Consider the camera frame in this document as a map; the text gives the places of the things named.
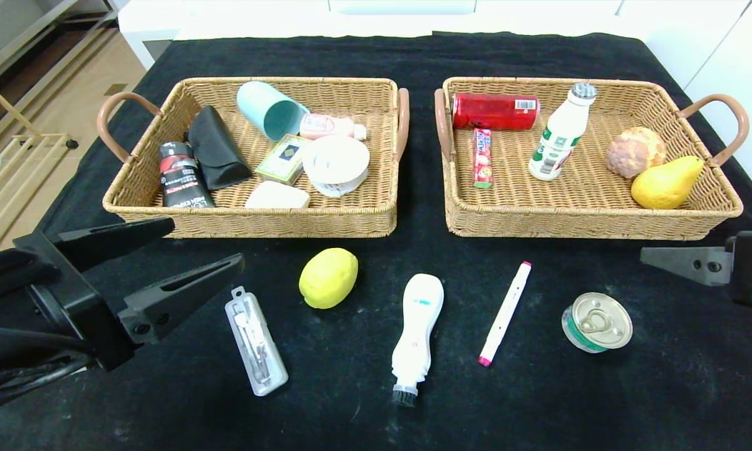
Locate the wicker basket holding toiletries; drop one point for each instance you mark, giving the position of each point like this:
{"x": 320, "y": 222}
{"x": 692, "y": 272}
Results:
{"x": 257, "y": 222}

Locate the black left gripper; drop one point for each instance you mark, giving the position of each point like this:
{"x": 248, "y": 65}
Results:
{"x": 78, "y": 300}

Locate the white milk drink bottle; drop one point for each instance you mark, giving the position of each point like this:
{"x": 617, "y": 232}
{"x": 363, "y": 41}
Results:
{"x": 560, "y": 138}

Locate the white electric brush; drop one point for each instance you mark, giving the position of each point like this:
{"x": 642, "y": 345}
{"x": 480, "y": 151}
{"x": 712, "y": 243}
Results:
{"x": 419, "y": 319}

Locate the black glasses case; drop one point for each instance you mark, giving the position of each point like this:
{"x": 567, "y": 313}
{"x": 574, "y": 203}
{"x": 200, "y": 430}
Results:
{"x": 216, "y": 149}

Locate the wicker basket holding food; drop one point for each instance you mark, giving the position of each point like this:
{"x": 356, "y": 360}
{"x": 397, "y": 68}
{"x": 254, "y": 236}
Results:
{"x": 601, "y": 200}

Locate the clear compass case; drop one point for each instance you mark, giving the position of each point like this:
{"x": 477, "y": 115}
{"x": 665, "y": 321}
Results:
{"x": 257, "y": 344}

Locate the grey metal shelf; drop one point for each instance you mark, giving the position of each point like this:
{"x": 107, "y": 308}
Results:
{"x": 12, "y": 37}

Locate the black facial cleanser tube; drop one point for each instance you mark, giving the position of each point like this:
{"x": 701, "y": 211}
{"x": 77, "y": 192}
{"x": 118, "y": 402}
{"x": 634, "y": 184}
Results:
{"x": 185, "y": 183}

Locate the wooden wheeled rack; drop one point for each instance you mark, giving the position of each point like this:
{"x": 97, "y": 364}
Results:
{"x": 37, "y": 156}

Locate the green gold card box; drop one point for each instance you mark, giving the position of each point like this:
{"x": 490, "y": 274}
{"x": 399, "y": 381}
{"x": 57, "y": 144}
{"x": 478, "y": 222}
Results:
{"x": 284, "y": 159}

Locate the brown bread roll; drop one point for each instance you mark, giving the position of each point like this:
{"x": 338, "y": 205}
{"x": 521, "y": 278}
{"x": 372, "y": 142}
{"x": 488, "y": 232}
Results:
{"x": 632, "y": 152}

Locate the black table cloth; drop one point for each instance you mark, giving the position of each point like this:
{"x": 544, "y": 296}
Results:
{"x": 413, "y": 426}

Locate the red chewy candy stick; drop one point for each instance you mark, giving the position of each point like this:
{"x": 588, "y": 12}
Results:
{"x": 483, "y": 158}

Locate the white pink marker pen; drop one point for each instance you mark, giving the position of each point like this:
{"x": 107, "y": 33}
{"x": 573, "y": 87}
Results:
{"x": 506, "y": 313}

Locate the white round container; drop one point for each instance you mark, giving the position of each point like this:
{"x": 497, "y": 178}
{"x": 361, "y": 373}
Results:
{"x": 337, "y": 161}

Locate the tin can with pull tab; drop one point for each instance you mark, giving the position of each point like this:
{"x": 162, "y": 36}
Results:
{"x": 598, "y": 322}

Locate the yellow lemon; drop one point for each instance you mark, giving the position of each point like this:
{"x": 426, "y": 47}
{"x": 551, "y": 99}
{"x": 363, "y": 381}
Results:
{"x": 329, "y": 279}

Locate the white low table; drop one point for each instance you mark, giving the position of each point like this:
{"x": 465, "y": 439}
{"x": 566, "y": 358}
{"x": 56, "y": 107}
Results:
{"x": 163, "y": 19}

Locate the white cabinet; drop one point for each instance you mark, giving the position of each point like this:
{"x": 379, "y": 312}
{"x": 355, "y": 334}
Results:
{"x": 726, "y": 62}

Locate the pink lotion bottle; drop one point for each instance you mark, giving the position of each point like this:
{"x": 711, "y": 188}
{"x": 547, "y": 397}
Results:
{"x": 325, "y": 126}

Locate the white soap bar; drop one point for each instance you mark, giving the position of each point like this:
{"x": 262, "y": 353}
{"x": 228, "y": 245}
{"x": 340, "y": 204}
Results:
{"x": 278, "y": 196}

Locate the red soda can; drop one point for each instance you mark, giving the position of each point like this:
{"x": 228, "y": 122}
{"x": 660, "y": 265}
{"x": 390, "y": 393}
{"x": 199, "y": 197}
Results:
{"x": 491, "y": 111}

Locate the teal plastic cup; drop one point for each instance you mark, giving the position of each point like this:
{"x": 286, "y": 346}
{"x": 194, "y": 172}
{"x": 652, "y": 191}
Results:
{"x": 269, "y": 111}

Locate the yellow pear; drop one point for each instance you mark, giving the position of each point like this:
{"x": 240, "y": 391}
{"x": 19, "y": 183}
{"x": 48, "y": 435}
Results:
{"x": 664, "y": 184}

